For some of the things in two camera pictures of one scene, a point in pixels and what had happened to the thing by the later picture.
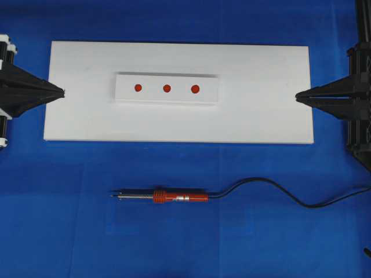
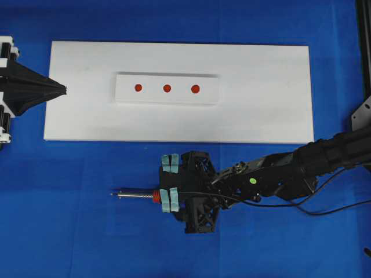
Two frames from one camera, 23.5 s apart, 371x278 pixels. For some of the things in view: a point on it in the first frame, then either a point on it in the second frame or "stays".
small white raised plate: x=162 y=88 stays
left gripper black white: x=13 y=78 stays
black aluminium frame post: x=364 y=8 stays
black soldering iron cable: x=287 y=192 -> x=304 y=204
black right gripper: x=349 y=98 -> x=188 y=185
